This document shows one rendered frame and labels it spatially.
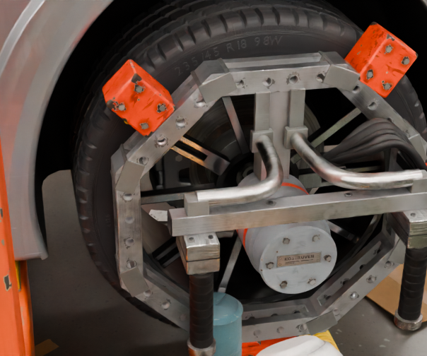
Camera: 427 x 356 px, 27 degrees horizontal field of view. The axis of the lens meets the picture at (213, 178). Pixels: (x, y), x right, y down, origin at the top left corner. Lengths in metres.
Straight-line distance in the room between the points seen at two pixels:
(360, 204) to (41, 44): 0.56
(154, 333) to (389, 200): 1.40
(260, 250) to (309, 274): 0.09
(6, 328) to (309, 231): 0.54
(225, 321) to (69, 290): 1.41
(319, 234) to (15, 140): 0.52
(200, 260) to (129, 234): 0.25
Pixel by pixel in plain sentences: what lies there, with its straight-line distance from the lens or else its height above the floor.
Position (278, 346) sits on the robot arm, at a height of 1.12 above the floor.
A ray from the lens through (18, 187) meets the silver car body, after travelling 1.55.
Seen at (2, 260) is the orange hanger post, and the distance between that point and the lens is 1.00.
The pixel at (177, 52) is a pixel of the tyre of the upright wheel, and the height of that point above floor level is 1.13.
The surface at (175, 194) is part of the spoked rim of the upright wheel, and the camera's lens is 1.59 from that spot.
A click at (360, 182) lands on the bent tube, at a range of 1.33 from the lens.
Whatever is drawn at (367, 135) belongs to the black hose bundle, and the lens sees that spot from 1.41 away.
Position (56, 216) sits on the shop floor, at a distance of 3.23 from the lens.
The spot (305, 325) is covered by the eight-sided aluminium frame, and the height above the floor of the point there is 0.60.
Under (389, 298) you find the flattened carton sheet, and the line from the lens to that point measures 2.81.
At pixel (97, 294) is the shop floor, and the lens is 2.81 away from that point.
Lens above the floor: 1.63
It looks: 28 degrees down
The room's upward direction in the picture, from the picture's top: straight up
